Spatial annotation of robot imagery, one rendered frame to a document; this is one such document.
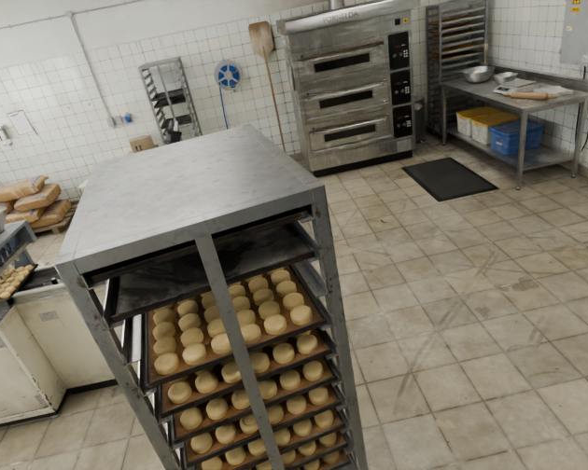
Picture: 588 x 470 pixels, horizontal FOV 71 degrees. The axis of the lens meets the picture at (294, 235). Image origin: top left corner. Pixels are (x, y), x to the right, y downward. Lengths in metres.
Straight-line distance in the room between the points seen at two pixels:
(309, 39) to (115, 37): 2.68
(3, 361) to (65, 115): 4.48
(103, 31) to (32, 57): 1.02
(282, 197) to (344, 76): 4.79
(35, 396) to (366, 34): 4.88
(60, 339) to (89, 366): 0.28
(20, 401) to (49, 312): 0.64
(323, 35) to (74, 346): 4.22
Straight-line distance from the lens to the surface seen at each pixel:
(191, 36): 6.43
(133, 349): 0.92
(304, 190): 0.76
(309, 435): 1.21
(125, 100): 6.68
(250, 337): 0.93
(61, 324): 3.08
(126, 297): 0.90
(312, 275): 0.95
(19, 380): 3.23
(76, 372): 3.34
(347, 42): 5.56
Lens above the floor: 2.11
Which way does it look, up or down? 28 degrees down
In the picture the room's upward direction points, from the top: 12 degrees counter-clockwise
